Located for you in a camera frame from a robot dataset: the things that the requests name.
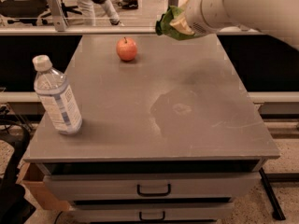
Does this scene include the clear plastic water bottle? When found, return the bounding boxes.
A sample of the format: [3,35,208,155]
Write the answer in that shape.
[33,55,82,134]

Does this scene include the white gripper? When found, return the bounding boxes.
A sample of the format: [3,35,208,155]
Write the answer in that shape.
[169,0,231,36]

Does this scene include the green rice chip bag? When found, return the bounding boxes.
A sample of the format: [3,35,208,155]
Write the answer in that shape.
[155,6,195,40]

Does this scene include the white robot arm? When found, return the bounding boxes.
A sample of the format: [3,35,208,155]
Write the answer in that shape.
[170,0,299,49]

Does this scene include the upper grey drawer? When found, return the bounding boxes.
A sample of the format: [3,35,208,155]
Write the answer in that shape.
[44,172,260,202]

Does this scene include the black table leg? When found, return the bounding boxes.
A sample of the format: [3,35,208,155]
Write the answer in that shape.
[259,168,286,221]

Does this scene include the lower grey drawer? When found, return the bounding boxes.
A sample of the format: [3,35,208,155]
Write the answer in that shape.
[72,203,234,223]

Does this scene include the cardboard box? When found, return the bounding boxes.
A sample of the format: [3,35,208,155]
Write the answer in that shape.
[18,162,70,211]

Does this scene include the red apple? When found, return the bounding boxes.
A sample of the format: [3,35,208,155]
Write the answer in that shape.
[116,37,137,62]

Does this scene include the person walking in background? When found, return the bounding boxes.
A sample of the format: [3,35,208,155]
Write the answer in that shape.
[77,0,123,26]

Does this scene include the grey drawer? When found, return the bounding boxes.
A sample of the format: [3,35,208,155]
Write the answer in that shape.
[72,203,234,223]
[44,172,260,202]

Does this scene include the left metal bracket post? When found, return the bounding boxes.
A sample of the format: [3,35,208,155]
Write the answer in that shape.
[47,0,67,32]

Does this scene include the black office chair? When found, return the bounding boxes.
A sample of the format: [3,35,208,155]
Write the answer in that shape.
[0,0,81,26]

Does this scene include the grey drawer cabinet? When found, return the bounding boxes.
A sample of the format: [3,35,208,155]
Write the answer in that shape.
[25,35,279,224]

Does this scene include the black chair at left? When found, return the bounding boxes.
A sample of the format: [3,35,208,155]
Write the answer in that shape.
[0,119,36,224]

